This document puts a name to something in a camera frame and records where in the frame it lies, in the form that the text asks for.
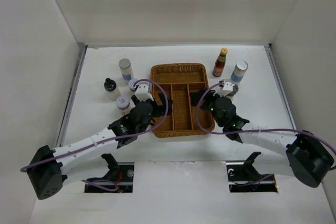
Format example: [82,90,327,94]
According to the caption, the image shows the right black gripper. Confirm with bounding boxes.
[190,87,227,127]

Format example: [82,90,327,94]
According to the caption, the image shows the red sauce bottle yellow cap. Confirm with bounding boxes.
[212,48,228,77]

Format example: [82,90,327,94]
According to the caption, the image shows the silver-lid salt shaker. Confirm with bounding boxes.
[230,60,248,83]
[119,58,134,81]

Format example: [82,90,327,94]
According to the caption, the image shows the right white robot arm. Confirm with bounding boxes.
[190,82,335,188]

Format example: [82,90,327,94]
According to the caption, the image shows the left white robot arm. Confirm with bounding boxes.
[22,92,173,200]

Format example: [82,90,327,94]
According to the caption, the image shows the brown wicker divided basket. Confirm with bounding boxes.
[151,63,209,138]

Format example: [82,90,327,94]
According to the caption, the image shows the white-lid jar front left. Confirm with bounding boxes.
[115,95,130,110]

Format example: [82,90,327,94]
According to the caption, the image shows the white-lid jar near basket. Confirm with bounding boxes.
[128,78,139,92]

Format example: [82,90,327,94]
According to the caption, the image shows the black-cap white sauce bottle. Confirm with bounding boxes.
[104,78,121,101]

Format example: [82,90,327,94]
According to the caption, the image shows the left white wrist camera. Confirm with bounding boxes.
[134,81,154,102]

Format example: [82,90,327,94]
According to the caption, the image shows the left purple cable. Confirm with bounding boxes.
[20,78,169,174]

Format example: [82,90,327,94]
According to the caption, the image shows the purple cable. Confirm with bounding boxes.
[195,81,336,171]
[20,78,169,174]

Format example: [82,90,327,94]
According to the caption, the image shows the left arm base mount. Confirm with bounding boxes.
[84,154,135,194]

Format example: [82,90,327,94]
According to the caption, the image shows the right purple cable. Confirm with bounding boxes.
[195,81,336,171]

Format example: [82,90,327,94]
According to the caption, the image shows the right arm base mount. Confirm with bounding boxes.
[226,152,278,193]

